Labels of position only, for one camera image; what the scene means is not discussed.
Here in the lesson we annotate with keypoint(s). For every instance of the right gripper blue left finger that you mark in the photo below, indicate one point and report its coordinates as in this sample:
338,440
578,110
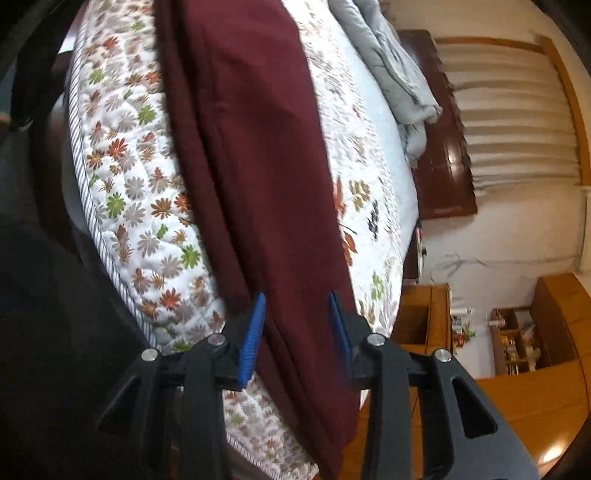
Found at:
234,350

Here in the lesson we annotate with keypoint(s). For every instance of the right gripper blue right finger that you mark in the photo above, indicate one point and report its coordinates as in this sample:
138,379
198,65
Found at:
369,359

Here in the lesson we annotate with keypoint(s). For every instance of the maroon pants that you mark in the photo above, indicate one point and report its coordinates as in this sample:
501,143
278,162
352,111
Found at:
248,139

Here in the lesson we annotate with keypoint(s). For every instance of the wooden desk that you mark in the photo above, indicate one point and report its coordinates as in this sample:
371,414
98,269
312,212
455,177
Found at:
423,324

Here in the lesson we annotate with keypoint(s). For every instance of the dark wooden headboard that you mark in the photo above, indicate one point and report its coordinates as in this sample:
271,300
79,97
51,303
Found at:
443,177

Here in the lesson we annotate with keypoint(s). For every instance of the floral quilt bedspread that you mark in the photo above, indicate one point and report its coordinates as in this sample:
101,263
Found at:
133,195

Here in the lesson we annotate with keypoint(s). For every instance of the beige window curtain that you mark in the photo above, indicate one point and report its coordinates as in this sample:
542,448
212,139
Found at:
522,121

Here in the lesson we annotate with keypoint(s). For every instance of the light blue comforter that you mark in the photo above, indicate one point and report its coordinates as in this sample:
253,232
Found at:
402,82

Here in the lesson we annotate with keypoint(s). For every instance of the wooden wall shelf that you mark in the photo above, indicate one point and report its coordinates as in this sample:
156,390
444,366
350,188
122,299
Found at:
515,347

